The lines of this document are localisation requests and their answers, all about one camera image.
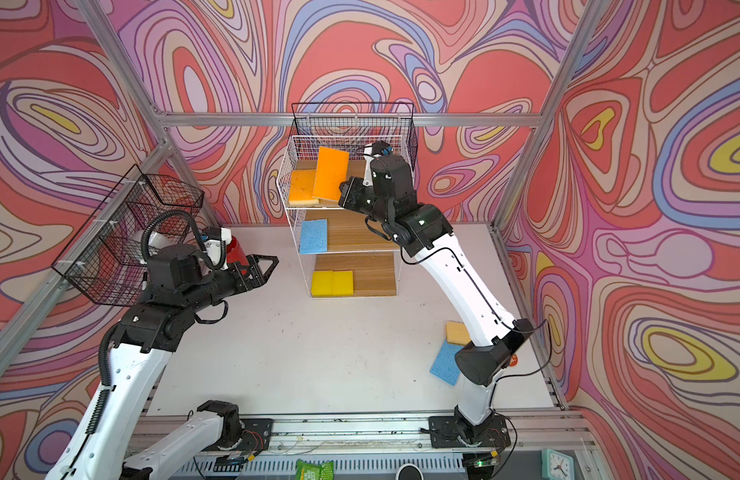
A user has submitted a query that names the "yellow thick sponge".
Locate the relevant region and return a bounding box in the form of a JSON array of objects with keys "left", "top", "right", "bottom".
[
  {"left": 310, "top": 270, "right": 334, "bottom": 298},
  {"left": 332, "top": 270, "right": 354, "bottom": 297}
]

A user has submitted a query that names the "blue sponge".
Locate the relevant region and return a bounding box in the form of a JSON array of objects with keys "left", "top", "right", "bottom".
[{"left": 299, "top": 219, "right": 328, "bottom": 255}]

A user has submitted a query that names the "blue flat sponge near arm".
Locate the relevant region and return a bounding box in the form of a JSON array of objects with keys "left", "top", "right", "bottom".
[{"left": 429, "top": 342, "right": 461, "bottom": 386}]

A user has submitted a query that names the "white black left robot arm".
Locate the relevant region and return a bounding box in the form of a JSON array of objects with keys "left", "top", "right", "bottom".
[{"left": 47, "top": 209, "right": 279, "bottom": 479}]

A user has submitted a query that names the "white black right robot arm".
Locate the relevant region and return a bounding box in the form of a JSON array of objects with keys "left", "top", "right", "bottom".
[{"left": 339, "top": 154, "right": 538, "bottom": 447}]

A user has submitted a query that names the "red plastic cup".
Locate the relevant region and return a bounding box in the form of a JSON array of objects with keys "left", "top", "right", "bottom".
[{"left": 226, "top": 236, "right": 249, "bottom": 267}]

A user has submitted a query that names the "green snack packet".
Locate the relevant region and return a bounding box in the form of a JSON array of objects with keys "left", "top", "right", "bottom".
[{"left": 295, "top": 460, "right": 335, "bottom": 480}]

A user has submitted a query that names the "teal desk clock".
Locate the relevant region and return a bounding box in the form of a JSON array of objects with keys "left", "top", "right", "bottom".
[{"left": 541, "top": 449, "right": 576, "bottom": 480}]

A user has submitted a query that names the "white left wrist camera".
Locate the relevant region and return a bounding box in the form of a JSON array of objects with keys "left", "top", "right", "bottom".
[{"left": 202, "top": 226, "right": 232, "bottom": 263}]

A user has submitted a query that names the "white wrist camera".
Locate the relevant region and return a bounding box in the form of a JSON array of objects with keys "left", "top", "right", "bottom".
[
  {"left": 202, "top": 226, "right": 232, "bottom": 263},
  {"left": 362, "top": 140, "right": 393, "bottom": 159}
]

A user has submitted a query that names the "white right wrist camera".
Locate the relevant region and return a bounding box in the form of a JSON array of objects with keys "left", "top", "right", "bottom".
[{"left": 362, "top": 140, "right": 393, "bottom": 159}]

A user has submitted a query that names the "white wire wooden shelf rack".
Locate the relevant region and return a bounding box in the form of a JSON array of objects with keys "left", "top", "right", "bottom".
[{"left": 276, "top": 134, "right": 415, "bottom": 297}]

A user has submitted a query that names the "black wire wall basket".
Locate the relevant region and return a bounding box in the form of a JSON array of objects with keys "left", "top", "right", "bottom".
[{"left": 52, "top": 166, "right": 204, "bottom": 307}]

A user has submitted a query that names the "aluminium frame post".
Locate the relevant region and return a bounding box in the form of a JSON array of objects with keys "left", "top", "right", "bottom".
[{"left": 491, "top": 0, "right": 611, "bottom": 233}]

